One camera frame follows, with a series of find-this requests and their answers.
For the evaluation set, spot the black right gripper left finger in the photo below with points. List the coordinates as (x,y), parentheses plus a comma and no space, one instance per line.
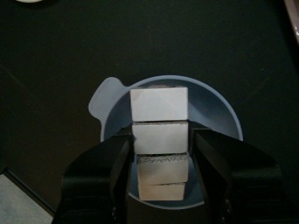
(95,178)

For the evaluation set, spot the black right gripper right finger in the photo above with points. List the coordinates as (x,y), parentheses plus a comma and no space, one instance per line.
(238,175)

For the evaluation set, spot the white segmented toy sushi roll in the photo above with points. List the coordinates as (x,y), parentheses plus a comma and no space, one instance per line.
(159,122)

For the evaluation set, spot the light blue plastic plate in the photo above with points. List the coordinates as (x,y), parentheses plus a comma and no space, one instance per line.
(212,108)

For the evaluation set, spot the white round toy piece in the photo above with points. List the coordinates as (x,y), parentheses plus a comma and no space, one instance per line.
(28,1)

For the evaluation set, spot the brown frame post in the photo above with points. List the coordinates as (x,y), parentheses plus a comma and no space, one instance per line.
(292,17)

